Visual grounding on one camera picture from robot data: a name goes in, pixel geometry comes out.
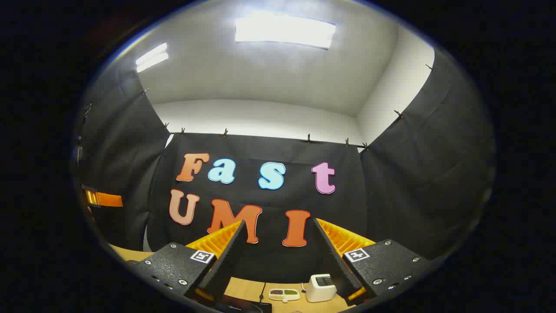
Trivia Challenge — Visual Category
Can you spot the black backdrop cloth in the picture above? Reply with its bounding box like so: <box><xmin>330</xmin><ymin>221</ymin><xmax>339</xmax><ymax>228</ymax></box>
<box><xmin>74</xmin><ymin>48</ymin><xmax>496</xmax><ymax>283</ymax></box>

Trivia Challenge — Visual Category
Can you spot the white toaster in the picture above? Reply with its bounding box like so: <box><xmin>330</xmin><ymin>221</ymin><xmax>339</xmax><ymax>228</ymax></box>
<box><xmin>305</xmin><ymin>274</ymin><xmax>337</xmax><ymax>303</ymax></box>

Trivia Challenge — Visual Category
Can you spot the large ceiling light panel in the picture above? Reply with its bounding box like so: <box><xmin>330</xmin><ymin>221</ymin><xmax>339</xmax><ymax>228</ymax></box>
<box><xmin>235</xmin><ymin>17</ymin><xmax>336</xmax><ymax>50</ymax></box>

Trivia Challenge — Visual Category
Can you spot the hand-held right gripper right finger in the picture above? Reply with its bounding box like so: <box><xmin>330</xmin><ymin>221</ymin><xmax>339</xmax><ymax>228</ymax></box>
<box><xmin>313</xmin><ymin>217</ymin><xmax>435</xmax><ymax>306</ymax></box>

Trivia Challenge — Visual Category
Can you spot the white divided dish of beans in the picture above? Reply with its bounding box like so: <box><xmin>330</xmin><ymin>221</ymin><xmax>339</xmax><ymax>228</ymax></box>
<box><xmin>268</xmin><ymin>288</ymin><xmax>301</xmax><ymax>302</ymax></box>

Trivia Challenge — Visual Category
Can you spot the black induction cooktop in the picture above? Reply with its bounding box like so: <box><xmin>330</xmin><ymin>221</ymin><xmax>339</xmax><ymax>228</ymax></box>
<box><xmin>217</xmin><ymin>295</ymin><xmax>272</xmax><ymax>313</ymax></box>

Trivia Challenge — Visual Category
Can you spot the narrow ceiling light panel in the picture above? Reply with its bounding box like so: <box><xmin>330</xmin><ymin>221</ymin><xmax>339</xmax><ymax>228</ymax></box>
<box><xmin>136</xmin><ymin>42</ymin><xmax>169</xmax><ymax>73</ymax></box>

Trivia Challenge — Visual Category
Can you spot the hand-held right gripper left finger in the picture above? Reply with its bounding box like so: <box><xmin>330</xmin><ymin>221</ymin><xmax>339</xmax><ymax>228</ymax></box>
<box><xmin>130</xmin><ymin>220</ymin><xmax>246</xmax><ymax>307</ymax></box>

